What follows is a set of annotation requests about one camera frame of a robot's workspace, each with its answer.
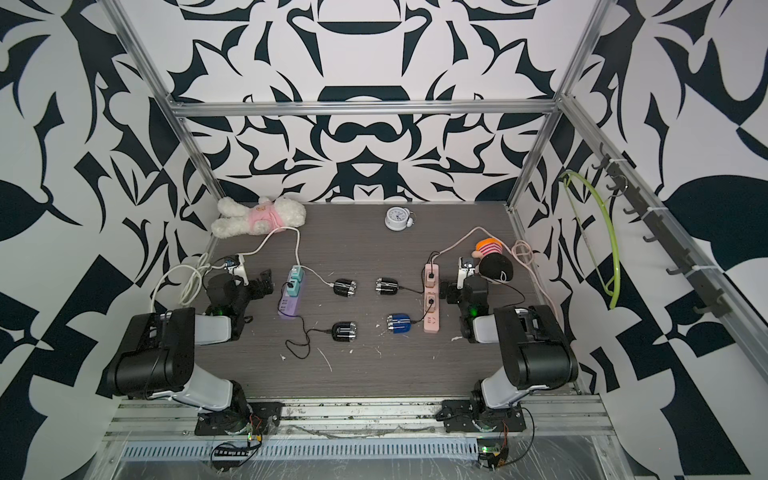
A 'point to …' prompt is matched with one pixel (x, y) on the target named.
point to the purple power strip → (291, 306)
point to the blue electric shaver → (399, 323)
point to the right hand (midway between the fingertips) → (460, 272)
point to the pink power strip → (431, 298)
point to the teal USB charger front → (293, 291)
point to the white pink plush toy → (264, 217)
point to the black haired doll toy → (493, 265)
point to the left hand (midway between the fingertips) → (250, 268)
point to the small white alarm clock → (399, 218)
